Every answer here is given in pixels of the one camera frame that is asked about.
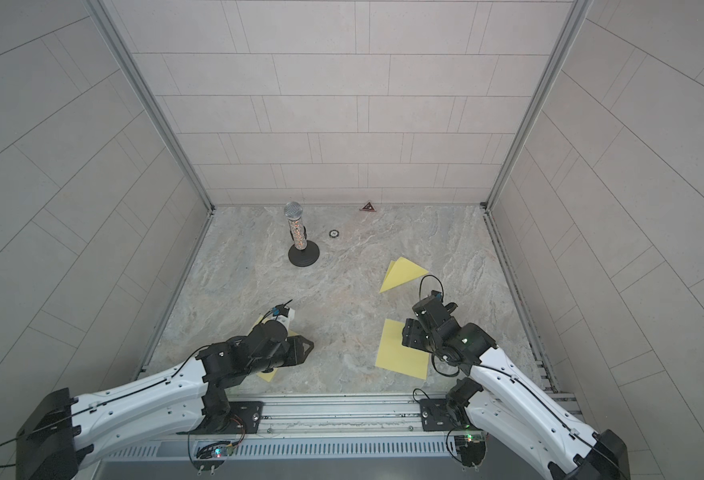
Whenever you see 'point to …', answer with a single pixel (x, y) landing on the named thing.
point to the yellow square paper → (401, 271)
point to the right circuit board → (473, 448)
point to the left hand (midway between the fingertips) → (316, 348)
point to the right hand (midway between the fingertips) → (411, 336)
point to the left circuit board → (210, 456)
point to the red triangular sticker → (368, 206)
